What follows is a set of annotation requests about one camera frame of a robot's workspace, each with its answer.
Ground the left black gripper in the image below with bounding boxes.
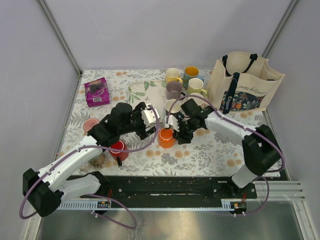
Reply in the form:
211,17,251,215
119,102,157,139

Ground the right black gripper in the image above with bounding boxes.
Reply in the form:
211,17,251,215
172,117,201,146

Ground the pink faceted mug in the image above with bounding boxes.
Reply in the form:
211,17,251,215
187,93,205,107

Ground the dark green mug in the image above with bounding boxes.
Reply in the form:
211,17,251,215
164,99,185,118

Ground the red mug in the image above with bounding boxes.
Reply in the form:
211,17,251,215
109,140,129,167

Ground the orange mug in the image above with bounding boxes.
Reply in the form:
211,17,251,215
158,127,176,149

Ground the light green mug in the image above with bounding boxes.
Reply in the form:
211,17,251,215
187,78,208,97

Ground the mauve purple mug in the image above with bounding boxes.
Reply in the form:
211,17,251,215
165,81,186,100

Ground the pink patterned mug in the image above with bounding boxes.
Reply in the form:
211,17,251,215
82,118,100,133

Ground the blue floral mug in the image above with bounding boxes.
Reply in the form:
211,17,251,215
182,66,204,89

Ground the yellow mug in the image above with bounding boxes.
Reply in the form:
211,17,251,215
165,68,183,84

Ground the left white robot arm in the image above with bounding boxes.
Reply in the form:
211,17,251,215
19,102,160,219

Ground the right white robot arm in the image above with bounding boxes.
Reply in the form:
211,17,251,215
164,99,285,198

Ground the cream floral mug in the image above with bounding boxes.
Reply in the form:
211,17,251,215
79,153,107,172

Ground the floral tablecloth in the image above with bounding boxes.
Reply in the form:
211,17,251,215
54,68,281,179

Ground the leaf print tray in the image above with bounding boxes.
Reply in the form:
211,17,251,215
128,79,168,111

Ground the purple snack box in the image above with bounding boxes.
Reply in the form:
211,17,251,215
84,77,110,107

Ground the beige canvas tote bag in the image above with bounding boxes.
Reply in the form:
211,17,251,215
206,51,285,114

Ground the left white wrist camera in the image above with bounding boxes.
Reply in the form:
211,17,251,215
141,103,161,127

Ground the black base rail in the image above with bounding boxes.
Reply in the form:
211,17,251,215
79,174,258,210

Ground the white cable duct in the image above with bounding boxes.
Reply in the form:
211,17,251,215
58,195,247,212

